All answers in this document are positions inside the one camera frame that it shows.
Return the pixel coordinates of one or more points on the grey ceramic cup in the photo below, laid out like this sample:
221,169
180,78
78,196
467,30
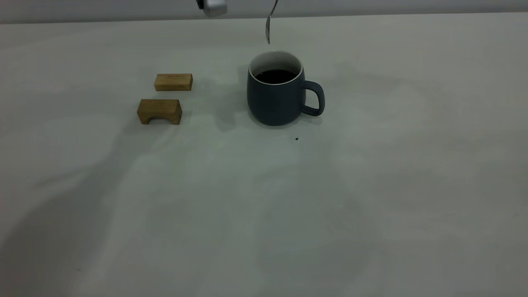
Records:
272,103

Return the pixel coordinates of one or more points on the dark coffee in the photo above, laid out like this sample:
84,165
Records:
275,77

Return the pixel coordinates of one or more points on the flat wooden block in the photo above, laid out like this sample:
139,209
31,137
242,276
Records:
173,82

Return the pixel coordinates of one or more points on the arched wooden block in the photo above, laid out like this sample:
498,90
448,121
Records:
159,108

